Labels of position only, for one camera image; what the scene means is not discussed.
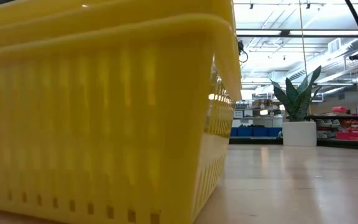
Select red storage bins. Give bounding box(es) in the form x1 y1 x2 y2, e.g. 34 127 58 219
335 119 358 142

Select black hanging device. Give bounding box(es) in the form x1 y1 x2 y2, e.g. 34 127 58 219
237 40 249 63

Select green plant in white pot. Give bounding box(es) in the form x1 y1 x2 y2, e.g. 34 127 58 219
270 65 323 147

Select white ceiling vent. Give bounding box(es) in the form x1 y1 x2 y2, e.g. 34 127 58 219
327 37 342 54

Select long ceiling light fixture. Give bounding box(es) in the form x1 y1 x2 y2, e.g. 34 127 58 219
235 29 358 39

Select yellow rope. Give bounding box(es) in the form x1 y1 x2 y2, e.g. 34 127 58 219
299 0 307 79

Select black aluminium crossbar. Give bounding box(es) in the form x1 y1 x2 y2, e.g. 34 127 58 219
228 138 358 152

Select blue storage bins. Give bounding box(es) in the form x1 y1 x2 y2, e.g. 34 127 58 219
229 125 283 138

